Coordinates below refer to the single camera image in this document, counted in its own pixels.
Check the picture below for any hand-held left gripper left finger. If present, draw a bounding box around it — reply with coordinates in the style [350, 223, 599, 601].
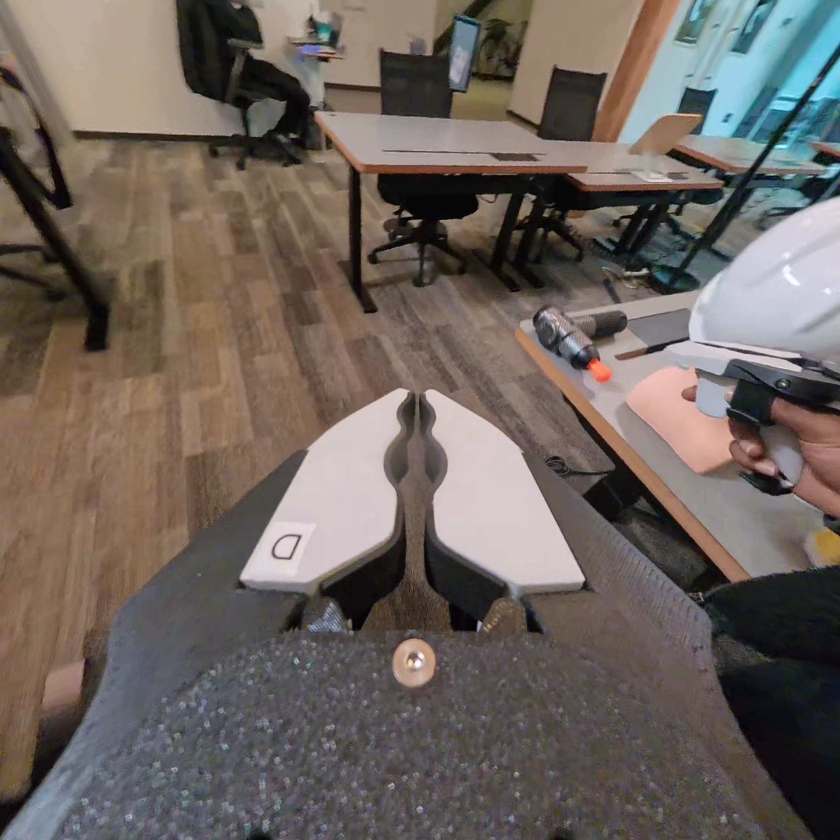
[239, 388, 416, 630]

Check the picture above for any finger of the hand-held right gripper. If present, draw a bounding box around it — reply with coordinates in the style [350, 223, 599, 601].
[665, 344, 803, 374]

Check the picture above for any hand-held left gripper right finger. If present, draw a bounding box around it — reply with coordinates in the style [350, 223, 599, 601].
[419, 389, 586, 626]

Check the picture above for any person's right hand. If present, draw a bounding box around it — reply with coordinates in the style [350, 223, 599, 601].
[681, 385, 840, 519]

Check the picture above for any dark grey desk mat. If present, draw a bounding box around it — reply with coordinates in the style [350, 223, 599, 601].
[629, 310, 691, 347]

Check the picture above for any pink silicone pad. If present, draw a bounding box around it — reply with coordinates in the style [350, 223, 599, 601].
[625, 366, 736, 475]

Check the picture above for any black massage gun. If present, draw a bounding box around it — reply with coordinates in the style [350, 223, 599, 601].
[533, 305, 629, 383]

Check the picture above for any yellow soft object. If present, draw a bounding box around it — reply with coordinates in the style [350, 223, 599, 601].
[804, 525, 840, 569]

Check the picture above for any long wooden desk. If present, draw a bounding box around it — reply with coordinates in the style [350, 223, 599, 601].
[564, 141, 724, 258]

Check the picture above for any black stand pole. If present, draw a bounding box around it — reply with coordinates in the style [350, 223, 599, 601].
[646, 62, 840, 295]

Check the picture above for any wooden board book stand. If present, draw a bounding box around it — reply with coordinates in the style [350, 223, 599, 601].
[629, 113, 704, 182]

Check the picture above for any dark mesh chair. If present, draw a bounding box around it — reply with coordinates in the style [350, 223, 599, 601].
[676, 85, 718, 137]

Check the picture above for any black chair backrest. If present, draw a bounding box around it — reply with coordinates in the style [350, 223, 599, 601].
[517, 66, 609, 265]

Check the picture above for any short wooden desk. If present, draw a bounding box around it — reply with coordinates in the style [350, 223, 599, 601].
[315, 112, 589, 314]

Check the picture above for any black metal leg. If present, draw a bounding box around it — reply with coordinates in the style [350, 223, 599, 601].
[0, 66, 110, 353]

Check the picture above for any computer monitor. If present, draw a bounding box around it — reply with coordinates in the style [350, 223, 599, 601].
[448, 14, 483, 93]

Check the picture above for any black high-back office chair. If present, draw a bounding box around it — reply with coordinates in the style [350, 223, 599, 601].
[176, 0, 304, 173]

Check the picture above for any wooden post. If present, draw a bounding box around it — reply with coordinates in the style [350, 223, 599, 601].
[594, 0, 683, 143]

